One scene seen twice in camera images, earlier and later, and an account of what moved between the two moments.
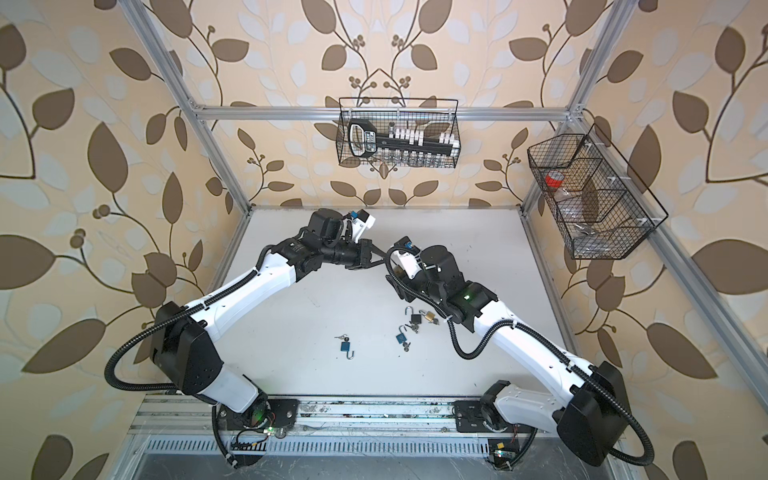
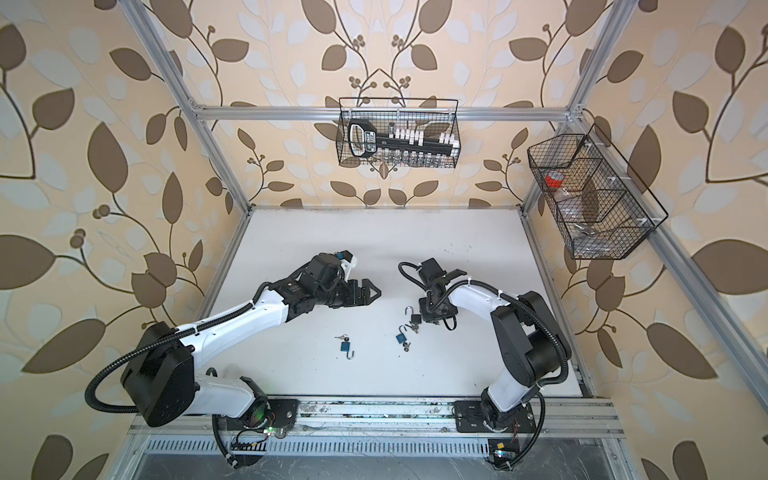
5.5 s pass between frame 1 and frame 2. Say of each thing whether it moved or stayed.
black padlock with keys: stayed
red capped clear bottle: stayed
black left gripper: moved
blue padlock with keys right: stayed
